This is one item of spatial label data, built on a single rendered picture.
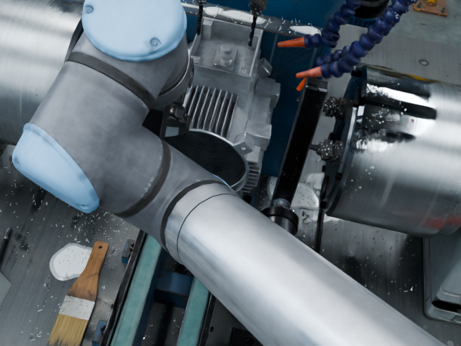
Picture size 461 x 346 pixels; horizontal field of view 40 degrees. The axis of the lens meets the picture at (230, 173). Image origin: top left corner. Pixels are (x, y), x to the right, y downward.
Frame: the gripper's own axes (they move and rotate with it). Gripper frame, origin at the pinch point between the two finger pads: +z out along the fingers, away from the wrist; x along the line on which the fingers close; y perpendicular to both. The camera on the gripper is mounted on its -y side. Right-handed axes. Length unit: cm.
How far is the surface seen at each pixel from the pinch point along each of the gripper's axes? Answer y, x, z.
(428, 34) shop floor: 121, -85, 195
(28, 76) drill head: 3.5, 20.4, -1.8
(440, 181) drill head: 1.8, -40.5, -1.0
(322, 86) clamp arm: 6.8, -20.0, -14.9
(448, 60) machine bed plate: 49, -57, 61
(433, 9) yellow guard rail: 139, -88, 204
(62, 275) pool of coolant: -23.2, 13.3, 19.7
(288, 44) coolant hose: 17.3, -15.2, -0.6
